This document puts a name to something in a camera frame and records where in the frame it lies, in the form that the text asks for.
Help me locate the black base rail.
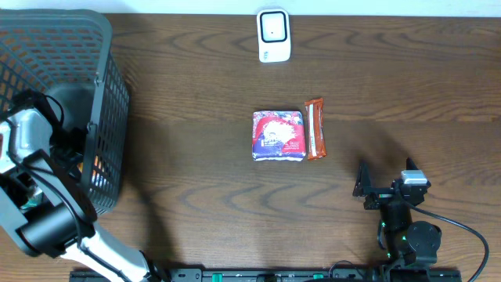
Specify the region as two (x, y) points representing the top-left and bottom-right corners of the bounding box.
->
(69, 267), (463, 282)

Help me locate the teal wet wipes pack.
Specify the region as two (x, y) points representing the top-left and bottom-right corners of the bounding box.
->
(21, 186), (44, 210)

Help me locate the grey plastic mesh basket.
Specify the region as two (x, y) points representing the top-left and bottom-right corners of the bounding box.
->
(1, 9), (130, 215)

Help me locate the red purple snack pack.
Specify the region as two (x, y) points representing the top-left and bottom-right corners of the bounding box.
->
(252, 110), (306, 161)

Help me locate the red snack bar wrapper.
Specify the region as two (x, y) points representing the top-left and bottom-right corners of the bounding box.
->
(305, 98), (326, 161)

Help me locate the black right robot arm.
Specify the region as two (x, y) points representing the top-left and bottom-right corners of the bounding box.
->
(352, 158), (442, 268)

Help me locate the black right camera cable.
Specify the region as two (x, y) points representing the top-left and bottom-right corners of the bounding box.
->
(398, 195), (490, 282)

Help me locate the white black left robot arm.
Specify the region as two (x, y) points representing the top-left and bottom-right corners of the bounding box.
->
(1, 89), (171, 281)

